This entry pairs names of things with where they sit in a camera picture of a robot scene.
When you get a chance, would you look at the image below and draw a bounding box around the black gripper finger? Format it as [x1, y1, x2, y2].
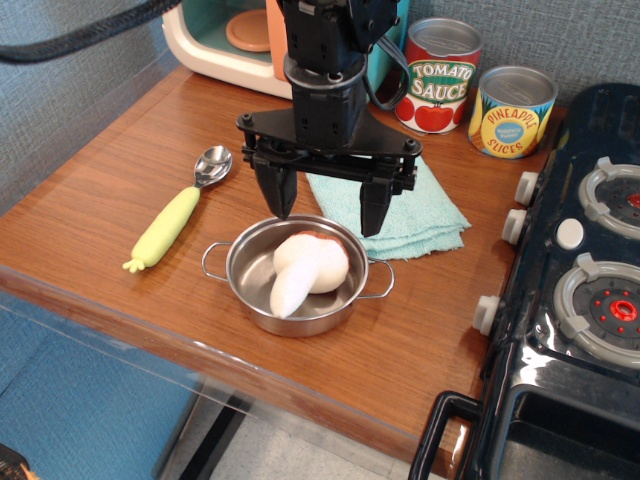
[253, 155, 298, 220]
[360, 179, 393, 237]

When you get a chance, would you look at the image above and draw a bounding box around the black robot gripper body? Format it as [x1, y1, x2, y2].
[237, 57, 422, 192]

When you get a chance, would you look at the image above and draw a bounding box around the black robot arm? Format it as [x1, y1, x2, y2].
[237, 1, 422, 237]

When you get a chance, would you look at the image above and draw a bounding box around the white plush mushroom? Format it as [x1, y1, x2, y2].
[270, 231, 350, 319]

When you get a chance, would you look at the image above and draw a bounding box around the teal folded cloth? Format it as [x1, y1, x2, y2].
[306, 158, 471, 260]

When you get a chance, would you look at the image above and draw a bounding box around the small steel pot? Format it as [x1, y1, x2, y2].
[201, 215, 395, 338]

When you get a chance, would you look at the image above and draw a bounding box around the toy microwave white teal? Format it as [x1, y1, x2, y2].
[163, 1, 409, 98]

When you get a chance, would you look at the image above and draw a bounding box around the tomato sauce can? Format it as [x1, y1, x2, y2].
[395, 17, 483, 134]

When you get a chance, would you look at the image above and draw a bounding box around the pineapple slices can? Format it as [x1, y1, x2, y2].
[468, 65, 558, 159]

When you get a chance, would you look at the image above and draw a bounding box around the black toy stove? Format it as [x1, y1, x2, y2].
[410, 83, 639, 479]

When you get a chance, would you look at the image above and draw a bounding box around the spoon with green handle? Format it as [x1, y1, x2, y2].
[122, 145, 233, 273]

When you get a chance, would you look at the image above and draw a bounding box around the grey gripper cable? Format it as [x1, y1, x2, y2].
[361, 34, 410, 112]

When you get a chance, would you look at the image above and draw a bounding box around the black braided cable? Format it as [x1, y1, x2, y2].
[0, 0, 182, 65]

